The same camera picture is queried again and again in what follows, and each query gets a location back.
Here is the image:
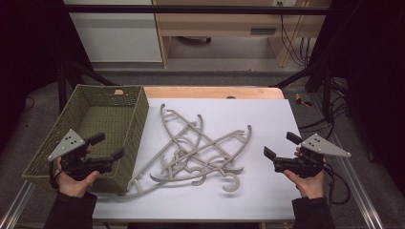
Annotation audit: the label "black metal stand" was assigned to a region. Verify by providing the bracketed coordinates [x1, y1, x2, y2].
[56, 58, 117, 113]
[270, 60, 335, 123]

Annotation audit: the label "white table mat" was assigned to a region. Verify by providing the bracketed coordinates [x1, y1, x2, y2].
[92, 97, 304, 222]

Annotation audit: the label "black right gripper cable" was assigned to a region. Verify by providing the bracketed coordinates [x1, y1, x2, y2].
[323, 161, 352, 206]

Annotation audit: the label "grey desk label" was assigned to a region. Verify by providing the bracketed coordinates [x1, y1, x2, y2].
[249, 27, 278, 35]

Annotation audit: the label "aluminium rail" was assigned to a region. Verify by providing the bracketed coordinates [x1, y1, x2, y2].
[0, 180, 36, 229]
[309, 94, 386, 229]

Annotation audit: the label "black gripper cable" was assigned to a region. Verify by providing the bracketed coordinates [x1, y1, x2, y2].
[48, 160, 62, 191]
[323, 161, 352, 206]

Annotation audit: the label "black floor cables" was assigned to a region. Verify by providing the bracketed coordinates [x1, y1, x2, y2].
[298, 77, 352, 141]

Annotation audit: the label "black hanging cables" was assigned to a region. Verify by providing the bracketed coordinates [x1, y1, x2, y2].
[276, 1, 318, 68]

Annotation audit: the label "green woven basket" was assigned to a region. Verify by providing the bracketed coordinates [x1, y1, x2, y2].
[21, 84, 150, 195]

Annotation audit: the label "light wooden desk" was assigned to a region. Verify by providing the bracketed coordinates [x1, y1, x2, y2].
[152, 0, 332, 69]

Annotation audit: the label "yellow and black tool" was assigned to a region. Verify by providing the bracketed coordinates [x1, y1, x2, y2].
[294, 93, 313, 108]

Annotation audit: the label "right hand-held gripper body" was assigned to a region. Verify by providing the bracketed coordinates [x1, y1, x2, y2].
[272, 133, 352, 179]

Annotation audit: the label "black horizontal frame bar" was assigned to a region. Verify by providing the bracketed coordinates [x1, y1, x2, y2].
[61, 4, 332, 16]

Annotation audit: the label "black curtain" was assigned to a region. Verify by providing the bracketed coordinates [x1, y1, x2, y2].
[307, 0, 405, 192]
[0, 0, 94, 154]

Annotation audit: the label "person's left hand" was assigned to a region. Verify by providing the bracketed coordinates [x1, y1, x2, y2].
[56, 157, 101, 198]

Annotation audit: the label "white cabinet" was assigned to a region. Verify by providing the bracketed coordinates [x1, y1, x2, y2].
[63, 0, 163, 63]

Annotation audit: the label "thin black floor cable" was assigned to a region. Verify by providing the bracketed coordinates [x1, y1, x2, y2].
[23, 94, 36, 113]

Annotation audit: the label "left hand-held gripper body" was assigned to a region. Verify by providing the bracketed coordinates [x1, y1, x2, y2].
[47, 128, 115, 181]

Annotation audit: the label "person's right hand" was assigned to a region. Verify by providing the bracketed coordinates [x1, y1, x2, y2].
[282, 169, 327, 200]

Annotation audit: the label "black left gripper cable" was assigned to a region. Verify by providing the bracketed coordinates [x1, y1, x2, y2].
[48, 160, 62, 191]

